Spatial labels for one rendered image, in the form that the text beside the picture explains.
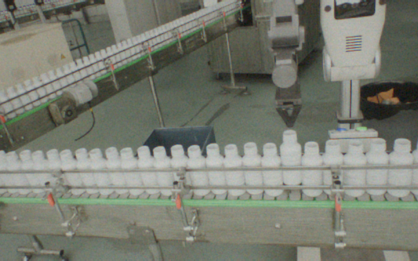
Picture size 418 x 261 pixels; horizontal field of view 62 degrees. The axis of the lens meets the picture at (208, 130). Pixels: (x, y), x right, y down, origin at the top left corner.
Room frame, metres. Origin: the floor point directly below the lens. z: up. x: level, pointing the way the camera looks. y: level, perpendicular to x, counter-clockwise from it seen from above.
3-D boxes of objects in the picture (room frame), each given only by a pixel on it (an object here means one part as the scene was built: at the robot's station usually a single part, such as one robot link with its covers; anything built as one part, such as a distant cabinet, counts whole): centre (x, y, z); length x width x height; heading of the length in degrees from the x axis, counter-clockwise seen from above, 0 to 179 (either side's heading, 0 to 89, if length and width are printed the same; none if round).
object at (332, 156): (0.83, -0.34, 1.08); 0.06 x 0.06 x 0.17
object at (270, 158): (0.88, -0.17, 1.08); 0.06 x 0.06 x 0.17
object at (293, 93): (0.87, -0.23, 1.34); 0.10 x 0.07 x 0.07; 163
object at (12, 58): (4.83, 2.29, 0.59); 1.10 x 0.62 x 1.18; 145
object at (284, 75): (0.83, -0.22, 1.44); 0.12 x 0.09 x 0.12; 162
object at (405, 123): (2.19, -1.30, 0.32); 0.45 x 0.45 x 0.64
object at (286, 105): (0.87, -0.23, 1.27); 0.07 x 0.07 x 0.09; 73
